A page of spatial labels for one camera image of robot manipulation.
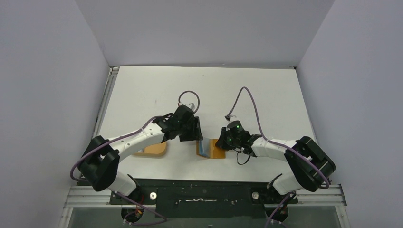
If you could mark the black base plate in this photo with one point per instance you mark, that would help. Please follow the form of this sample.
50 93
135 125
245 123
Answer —
208 199

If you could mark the aluminium frame rail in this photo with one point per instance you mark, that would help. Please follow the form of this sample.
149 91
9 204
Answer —
86 197

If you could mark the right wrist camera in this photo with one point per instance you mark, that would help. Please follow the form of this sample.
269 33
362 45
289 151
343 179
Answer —
231 118

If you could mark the orange leather card holder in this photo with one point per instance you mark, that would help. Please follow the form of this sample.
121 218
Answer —
207 148

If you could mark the orange plastic tray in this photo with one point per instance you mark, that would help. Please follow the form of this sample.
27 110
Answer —
156 150

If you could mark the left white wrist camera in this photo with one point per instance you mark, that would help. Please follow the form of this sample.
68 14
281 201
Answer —
191 106

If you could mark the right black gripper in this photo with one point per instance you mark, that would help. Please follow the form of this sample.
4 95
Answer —
225 143

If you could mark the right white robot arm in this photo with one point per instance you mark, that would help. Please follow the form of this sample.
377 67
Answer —
309 164

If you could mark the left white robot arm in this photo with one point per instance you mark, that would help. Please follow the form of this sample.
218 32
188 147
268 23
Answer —
100 161

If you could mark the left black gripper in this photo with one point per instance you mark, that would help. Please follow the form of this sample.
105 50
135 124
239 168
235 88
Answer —
195 134

